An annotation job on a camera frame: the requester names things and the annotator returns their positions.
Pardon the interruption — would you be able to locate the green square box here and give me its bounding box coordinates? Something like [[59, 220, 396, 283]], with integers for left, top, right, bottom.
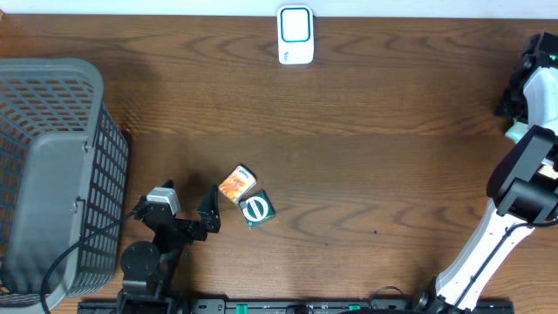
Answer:
[[239, 190, 276, 229]]

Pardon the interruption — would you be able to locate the orange tissue packet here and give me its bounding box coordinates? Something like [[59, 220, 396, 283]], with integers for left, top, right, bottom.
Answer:
[[218, 165, 257, 203]]

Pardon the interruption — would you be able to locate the teal wet wipes pack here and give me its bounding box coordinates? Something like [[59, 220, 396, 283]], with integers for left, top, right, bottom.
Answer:
[[505, 121, 529, 144]]

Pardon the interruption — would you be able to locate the yellow wet wipes pack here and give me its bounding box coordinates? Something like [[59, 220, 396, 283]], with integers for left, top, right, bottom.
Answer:
[[538, 165, 558, 180]]

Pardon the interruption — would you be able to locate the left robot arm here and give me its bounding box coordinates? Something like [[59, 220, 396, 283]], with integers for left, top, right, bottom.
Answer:
[[116, 180, 221, 313]]

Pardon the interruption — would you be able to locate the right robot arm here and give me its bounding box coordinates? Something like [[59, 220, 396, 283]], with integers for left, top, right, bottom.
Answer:
[[412, 32, 557, 313]]

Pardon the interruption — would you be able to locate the white barcode scanner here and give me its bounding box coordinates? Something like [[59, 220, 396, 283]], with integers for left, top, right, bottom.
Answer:
[[277, 4, 315, 65]]

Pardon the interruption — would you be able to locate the grey plastic shopping basket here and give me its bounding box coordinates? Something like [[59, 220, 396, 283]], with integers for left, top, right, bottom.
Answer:
[[1, 58, 129, 313]]

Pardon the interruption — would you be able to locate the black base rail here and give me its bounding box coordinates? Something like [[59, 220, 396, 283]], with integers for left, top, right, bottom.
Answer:
[[78, 297, 516, 314]]

